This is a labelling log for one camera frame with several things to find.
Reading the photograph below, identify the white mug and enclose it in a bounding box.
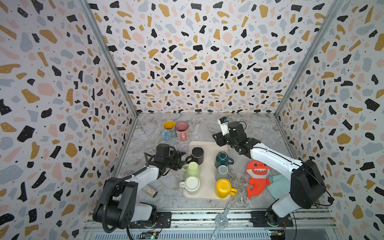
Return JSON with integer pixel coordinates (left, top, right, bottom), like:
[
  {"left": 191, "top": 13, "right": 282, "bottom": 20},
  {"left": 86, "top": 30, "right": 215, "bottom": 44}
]
[{"left": 179, "top": 176, "right": 201, "bottom": 195}]

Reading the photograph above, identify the pink mug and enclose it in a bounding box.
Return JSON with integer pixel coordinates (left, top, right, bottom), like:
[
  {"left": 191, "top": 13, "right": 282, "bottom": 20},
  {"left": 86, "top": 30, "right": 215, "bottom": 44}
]
[{"left": 176, "top": 122, "right": 189, "bottom": 142}]

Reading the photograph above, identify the dark green mug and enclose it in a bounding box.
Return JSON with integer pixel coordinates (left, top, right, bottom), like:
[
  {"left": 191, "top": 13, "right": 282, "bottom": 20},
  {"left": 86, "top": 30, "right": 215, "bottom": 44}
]
[{"left": 215, "top": 152, "right": 234, "bottom": 168}]

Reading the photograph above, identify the glittery silver cylinder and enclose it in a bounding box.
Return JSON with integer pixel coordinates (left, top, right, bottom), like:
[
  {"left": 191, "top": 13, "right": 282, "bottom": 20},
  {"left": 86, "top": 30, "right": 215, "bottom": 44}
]
[{"left": 141, "top": 185, "right": 158, "bottom": 198}]

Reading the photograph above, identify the black mug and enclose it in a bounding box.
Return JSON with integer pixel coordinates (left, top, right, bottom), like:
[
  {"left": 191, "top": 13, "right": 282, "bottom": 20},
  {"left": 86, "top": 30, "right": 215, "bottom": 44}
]
[{"left": 186, "top": 147, "right": 205, "bottom": 165}]

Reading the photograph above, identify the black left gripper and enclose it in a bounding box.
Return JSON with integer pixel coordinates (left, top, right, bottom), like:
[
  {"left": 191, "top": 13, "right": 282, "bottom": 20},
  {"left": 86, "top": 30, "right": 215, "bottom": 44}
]
[{"left": 163, "top": 149, "right": 185, "bottom": 171}]

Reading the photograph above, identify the light green mug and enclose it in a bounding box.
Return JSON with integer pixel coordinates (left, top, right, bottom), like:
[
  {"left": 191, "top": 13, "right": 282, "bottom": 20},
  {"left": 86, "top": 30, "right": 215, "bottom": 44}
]
[{"left": 182, "top": 162, "right": 200, "bottom": 178}]

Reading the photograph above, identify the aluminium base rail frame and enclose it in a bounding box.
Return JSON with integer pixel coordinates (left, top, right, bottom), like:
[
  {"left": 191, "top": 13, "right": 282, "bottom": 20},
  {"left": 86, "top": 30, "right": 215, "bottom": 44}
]
[{"left": 80, "top": 208, "right": 343, "bottom": 240}]

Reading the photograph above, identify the grey mug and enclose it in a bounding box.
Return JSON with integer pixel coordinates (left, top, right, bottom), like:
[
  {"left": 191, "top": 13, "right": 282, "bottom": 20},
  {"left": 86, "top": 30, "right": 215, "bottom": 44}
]
[{"left": 215, "top": 165, "right": 230, "bottom": 181}]

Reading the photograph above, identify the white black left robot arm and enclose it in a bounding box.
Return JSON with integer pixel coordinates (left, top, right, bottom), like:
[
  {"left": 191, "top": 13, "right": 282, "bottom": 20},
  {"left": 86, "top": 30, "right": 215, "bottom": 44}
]
[{"left": 93, "top": 144, "right": 186, "bottom": 234}]

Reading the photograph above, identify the aluminium corner post right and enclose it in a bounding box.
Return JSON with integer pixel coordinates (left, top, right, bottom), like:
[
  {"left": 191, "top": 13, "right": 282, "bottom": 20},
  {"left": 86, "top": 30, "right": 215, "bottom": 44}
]
[{"left": 274, "top": 0, "right": 344, "bottom": 119}]

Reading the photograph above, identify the metal perforated bracket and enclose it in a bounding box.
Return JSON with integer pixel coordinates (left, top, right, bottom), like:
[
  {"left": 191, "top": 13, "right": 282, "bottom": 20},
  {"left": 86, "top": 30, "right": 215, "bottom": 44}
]
[{"left": 210, "top": 202, "right": 232, "bottom": 240}]

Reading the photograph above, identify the aluminium corner post left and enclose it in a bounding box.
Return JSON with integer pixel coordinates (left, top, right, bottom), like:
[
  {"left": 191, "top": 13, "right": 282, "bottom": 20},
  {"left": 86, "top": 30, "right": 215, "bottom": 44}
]
[{"left": 78, "top": 0, "right": 138, "bottom": 119}]

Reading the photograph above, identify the red shark plush toy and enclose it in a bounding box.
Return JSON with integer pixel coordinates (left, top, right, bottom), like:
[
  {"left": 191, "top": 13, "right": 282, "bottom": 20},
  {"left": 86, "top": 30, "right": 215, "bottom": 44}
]
[{"left": 246, "top": 160, "right": 271, "bottom": 200}]

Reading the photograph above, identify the blue patterned mug yellow inside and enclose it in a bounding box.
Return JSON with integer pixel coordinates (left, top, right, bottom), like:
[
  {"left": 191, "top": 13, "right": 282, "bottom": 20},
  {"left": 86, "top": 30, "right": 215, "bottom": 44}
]
[{"left": 162, "top": 121, "right": 177, "bottom": 141}]

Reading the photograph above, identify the beige tray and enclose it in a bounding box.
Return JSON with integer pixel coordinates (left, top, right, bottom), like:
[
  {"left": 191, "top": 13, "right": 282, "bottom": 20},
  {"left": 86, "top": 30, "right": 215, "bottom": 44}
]
[{"left": 183, "top": 141, "right": 232, "bottom": 201}]

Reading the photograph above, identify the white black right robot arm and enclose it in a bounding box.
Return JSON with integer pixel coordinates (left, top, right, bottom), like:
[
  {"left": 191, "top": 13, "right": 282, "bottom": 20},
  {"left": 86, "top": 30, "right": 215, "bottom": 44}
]
[{"left": 213, "top": 117, "right": 327, "bottom": 226}]

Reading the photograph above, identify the teal cloth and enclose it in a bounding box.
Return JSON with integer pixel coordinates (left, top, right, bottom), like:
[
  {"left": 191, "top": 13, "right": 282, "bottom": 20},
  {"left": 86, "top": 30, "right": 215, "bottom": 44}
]
[{"left": 267, "top": 175, "right": 291, "bottom": 200}]

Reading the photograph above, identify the aluminium corner post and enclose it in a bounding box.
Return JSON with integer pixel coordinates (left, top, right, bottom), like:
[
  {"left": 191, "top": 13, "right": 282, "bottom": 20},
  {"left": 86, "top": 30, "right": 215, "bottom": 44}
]
[
  {"left": 274, "top": 0, "right": 344, "bottom": 119},
  {"left": 78, "top": 0, "right": 138, "bottom": 119}
]

